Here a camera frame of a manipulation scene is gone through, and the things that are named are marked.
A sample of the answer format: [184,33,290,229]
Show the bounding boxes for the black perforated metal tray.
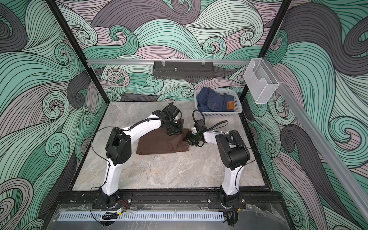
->
[152,62,215,80]

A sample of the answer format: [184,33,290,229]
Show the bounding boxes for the aluminium rail right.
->
[263,57,368,222]

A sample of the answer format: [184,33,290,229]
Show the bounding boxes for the blue jeans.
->
[196,87,235,112]

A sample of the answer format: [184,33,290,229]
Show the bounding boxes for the white mesh wall holder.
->
[243,58,279,104]

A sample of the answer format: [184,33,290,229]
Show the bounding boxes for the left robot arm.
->
[99,114,183,209]

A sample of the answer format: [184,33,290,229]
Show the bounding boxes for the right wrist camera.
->
[194,119,207,132]

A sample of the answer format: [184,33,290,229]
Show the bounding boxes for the aluminium rail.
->
[263,57,368,222]
[86,58,251,66]

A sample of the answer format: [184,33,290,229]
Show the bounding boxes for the white slotted cable duct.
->
[57,211,225,221]

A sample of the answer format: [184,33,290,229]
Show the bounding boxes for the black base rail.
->
[56,188,283,209]

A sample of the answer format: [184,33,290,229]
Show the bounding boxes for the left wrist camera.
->
[163,103,180,118]

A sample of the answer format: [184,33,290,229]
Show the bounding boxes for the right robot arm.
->
[183,130,251,208]

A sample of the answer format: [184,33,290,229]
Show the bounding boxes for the aluminium rail back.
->
[86,58,251,66]

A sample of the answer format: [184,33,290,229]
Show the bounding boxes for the white plastic basket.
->
[194,88,242,117]

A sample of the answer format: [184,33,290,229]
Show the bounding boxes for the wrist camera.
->
[163,103,180,118]
[194,119,207,132]

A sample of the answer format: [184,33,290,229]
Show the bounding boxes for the brown trousers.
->
[136,128,189,155]

